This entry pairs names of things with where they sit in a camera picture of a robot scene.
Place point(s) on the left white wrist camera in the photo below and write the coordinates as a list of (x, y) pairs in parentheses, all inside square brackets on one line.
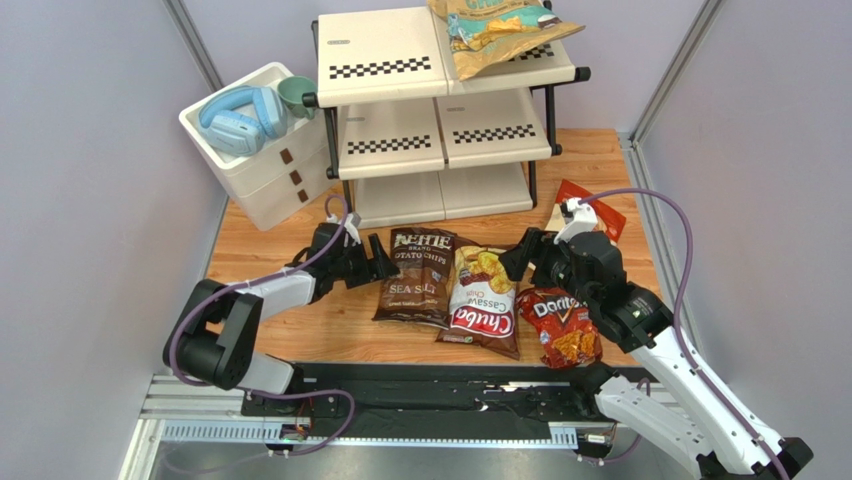
[(346, 228)]

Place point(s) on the Chuba cassava chips bag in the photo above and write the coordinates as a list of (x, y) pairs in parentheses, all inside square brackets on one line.
[(481, 310)]

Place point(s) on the cream red cassava chips bag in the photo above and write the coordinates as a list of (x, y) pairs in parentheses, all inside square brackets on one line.
[(609, 220)]

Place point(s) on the cream three-tier shelf rack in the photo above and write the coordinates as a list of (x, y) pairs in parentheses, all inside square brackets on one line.
[(411, 142)]

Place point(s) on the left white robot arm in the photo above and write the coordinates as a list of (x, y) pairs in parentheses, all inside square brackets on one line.
[(213, 341)]

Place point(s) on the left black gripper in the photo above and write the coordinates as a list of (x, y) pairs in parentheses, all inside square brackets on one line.
[(381, 266)]

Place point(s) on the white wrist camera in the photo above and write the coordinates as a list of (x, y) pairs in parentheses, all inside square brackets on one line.
[(579, 217), (346, 228)]

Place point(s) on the tan teal chips bag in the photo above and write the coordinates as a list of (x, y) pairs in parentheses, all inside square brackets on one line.
[(483, 33)]

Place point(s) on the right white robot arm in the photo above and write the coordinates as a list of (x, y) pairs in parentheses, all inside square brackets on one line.
[(715, 436)]

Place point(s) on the white stacked drawer unit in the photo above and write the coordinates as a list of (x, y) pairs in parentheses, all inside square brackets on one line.
[(283, 177)]

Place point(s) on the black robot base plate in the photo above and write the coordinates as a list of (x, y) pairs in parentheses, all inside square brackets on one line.
[(442, 402)]

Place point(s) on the green ceramic cup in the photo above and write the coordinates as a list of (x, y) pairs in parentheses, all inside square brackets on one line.
[(291, 90)]

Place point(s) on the red Doritos bag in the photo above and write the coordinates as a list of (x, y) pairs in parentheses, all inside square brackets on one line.
[(563, 325)]

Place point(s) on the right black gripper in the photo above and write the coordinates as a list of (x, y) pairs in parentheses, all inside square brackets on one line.
[(536, 253)]

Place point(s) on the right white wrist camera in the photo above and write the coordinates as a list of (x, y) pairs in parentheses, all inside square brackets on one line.
[(579, 217)]

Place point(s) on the light blue headphones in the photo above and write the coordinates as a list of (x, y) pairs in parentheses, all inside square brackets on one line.
[(239, 121)]

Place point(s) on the brown Kettle sea salt bag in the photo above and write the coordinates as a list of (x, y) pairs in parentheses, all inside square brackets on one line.
[(419, 293)]

